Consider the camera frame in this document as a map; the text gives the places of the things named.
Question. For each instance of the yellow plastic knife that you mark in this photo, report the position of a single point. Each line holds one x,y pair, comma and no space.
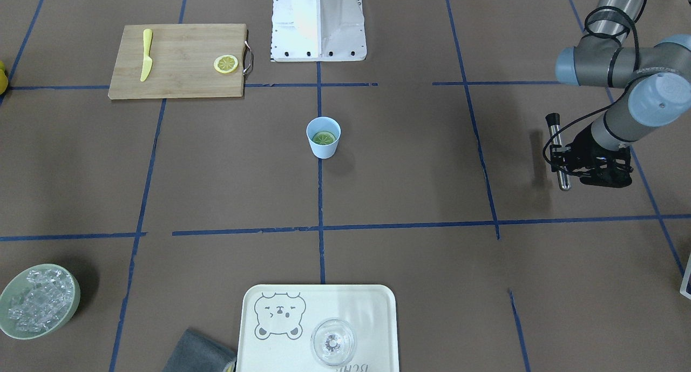
147,64

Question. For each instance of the wooden cutting board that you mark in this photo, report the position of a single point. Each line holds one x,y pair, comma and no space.
183,62

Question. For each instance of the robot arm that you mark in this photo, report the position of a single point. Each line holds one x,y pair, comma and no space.
655,85

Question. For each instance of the green bowl of ice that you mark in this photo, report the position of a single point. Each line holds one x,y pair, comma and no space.
38,301

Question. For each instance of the clear wine glass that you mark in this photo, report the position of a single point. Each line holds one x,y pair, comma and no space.
333,342

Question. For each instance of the yellow whole lemon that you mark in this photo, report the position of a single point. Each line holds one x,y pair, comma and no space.
4,81

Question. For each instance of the steel muddler black tip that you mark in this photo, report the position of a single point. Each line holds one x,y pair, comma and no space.
553,151

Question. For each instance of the cream bear tray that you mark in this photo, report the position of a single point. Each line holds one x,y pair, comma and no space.
277,322

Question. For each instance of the light blue cup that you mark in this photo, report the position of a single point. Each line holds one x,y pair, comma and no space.
323,124

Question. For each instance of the grey folded cloth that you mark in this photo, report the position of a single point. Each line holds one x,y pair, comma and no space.
196,352

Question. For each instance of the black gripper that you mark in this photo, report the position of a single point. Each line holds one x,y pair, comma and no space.
586,146

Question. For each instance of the lemon slice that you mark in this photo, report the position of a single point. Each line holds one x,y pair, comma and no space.
226,64
324,138

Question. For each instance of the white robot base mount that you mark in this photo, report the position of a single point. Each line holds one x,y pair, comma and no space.
318,31

